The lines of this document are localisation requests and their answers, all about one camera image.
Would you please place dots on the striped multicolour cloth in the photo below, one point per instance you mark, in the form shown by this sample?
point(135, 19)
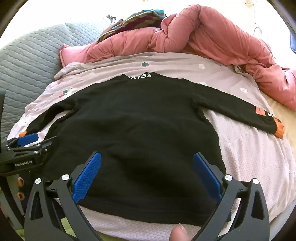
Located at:
point(138, 20)

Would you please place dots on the black sweater with orange cuffs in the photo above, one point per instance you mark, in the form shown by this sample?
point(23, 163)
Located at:
point(129, 129)

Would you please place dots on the person's right hand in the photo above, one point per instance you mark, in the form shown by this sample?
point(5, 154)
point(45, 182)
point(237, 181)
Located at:
point(179, 234)

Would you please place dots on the pale pink printed blanket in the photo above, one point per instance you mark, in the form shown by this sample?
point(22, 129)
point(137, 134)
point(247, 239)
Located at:
point(242, 150)

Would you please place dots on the pink comforter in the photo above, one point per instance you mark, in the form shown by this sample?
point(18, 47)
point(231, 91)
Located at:
point(208, 30)

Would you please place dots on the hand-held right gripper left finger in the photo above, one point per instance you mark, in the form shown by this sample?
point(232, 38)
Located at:
point(86, 178)

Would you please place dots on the cream bed sheet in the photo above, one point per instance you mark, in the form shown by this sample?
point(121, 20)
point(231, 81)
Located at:
point(286, 118)

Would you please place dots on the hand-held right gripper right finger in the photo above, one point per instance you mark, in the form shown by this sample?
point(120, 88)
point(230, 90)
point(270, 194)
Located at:
point(207, 178)

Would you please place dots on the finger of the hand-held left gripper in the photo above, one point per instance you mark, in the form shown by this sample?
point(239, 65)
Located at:
point(44, 144)
point(27, 139)

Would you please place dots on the grey quilted bedspread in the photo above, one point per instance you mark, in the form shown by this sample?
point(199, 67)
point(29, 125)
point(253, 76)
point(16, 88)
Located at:
point(30, 58)

